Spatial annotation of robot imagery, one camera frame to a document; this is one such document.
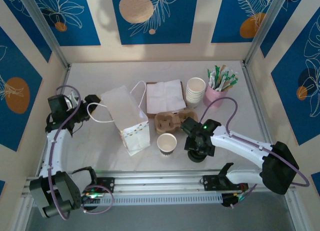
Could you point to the paper cup with black sleeve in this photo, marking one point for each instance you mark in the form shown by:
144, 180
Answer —
166, 142

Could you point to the brown pulp cup carrier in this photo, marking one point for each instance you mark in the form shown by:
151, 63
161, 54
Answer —
166, 123

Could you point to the white floral paper bag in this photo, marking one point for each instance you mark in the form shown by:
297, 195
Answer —
125, 116

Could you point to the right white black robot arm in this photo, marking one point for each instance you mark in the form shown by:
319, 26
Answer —
240, 143

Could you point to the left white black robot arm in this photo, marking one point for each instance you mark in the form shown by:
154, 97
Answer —
58, 153

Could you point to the stack of black cup lids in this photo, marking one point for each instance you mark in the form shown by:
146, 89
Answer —
197, 159

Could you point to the white napkins on tray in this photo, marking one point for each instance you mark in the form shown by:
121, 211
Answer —
166, 113

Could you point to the pink holder cup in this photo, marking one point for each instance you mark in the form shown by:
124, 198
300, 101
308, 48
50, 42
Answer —
212, 98

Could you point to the stack of white paper cups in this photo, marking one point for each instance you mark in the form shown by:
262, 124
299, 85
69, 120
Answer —
195, 87

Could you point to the brown sugar stick packet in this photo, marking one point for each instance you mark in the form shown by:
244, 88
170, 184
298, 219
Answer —
224, 68

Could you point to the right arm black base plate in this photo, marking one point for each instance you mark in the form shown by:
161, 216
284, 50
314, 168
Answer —
212, 183

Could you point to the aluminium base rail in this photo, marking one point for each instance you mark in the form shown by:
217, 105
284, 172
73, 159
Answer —
162, 184

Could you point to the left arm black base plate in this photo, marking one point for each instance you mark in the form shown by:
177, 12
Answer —
107, 184

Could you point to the aluminium frame post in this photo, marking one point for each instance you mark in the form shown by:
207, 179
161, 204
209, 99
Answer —
263, 28
44, 28

